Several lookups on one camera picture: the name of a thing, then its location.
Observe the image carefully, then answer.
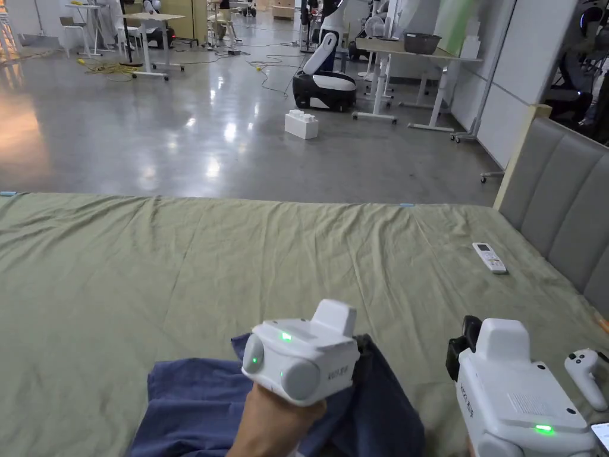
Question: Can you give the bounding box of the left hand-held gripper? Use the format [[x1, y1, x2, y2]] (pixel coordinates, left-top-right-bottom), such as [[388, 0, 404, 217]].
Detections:
[[240, 299, 378, 408]]

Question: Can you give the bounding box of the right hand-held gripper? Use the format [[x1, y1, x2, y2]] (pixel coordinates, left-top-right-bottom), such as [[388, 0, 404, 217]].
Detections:
[[445, 315, 598, 457]]

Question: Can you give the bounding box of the dark blue shirt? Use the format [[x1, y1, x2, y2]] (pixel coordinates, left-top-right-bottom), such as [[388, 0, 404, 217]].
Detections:
[[130, 332, 426, 457]]

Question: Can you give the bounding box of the person's left forearm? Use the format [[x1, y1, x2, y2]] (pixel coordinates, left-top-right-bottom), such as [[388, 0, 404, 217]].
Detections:
[[226, 425, 298, 457]]

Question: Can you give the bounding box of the person's left hand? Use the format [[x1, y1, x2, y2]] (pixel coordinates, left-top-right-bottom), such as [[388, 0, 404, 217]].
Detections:
[[236, 383, 329, 453]]

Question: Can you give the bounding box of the white hand controller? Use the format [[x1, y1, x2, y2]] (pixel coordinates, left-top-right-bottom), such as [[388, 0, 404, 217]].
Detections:
[[563, 348, 609, 412]]

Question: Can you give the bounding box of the black phone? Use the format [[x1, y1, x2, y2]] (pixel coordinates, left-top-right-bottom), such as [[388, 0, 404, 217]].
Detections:
[[589, 421, 609, 457]]

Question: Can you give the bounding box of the white remote control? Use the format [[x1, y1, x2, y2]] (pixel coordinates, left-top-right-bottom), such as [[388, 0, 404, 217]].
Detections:
[[472, 242, 510, 276]]

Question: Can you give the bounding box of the bed with pale green sheet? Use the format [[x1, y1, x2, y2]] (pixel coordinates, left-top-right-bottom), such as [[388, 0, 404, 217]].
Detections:
[[0, 192, 609, 457]]

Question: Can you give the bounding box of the grey padded headboard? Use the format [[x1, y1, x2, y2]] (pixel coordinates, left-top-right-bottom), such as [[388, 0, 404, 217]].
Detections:
[[492, 104, 609, 319]]

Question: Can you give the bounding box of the white block-shaped box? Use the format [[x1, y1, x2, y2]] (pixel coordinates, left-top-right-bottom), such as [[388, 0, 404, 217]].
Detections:
[[284, 109, 319, 141]]

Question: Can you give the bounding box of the white and black robot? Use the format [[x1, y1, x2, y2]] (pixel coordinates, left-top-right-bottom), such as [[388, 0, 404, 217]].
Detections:
[[291, 0, 358, 114]]

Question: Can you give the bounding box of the white table with dark basket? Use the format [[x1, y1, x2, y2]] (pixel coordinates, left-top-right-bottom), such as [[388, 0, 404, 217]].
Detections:
[[351, 32, 485, 133]]

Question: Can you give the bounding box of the wooden top white-legged table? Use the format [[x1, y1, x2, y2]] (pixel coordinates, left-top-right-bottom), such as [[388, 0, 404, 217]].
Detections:
[[120, 11, 187, 82]]

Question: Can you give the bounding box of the yellow cable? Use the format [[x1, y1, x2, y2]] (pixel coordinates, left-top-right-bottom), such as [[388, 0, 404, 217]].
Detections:
[[76, 56, 140, 83]]

